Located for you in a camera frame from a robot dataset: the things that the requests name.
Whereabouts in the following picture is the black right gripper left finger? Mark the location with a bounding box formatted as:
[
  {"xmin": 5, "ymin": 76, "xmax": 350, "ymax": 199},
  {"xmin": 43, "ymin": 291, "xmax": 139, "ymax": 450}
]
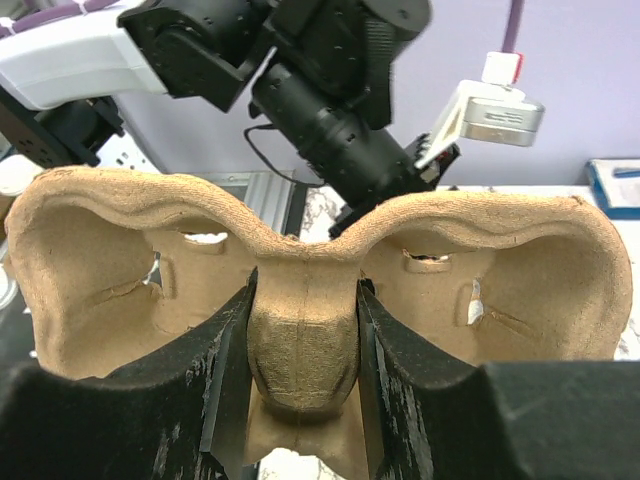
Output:
[{"xmin": 1, "ymin": 276, "xmax": 258, "ymax": 479}]

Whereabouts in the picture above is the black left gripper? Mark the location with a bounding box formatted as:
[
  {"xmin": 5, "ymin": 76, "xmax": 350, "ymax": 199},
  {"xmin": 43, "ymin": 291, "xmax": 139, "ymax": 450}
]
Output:
[{"xmin": 250, "ymin": 1, "xmax": 450, "ymax": 235}]

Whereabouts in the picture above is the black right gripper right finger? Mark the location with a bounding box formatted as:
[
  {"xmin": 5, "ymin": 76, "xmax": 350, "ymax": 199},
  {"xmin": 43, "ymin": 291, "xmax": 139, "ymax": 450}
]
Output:
[{"xmin": 357, "ymin": 280, "xmax": 639, "ymax": 479}]

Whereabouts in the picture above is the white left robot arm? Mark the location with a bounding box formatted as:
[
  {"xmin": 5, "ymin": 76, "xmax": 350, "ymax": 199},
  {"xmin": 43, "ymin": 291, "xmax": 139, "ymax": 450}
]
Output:
[{"xmin": 1, "ymin": 1, "xmax": 460, "ymax": 237}]

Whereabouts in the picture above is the blue razor package box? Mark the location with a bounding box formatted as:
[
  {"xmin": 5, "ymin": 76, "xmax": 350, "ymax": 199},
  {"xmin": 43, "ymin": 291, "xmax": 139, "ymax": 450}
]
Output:
[{"xmin": 586, "ymin": 158, "xmax": 639, "ymax": 220}]

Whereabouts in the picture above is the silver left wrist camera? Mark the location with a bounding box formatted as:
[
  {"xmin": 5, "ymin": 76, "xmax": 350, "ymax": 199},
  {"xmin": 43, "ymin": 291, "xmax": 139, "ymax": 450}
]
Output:
[{"xmin": 415, "ymin": 51, "xmax": 545, "ymax": 170}]

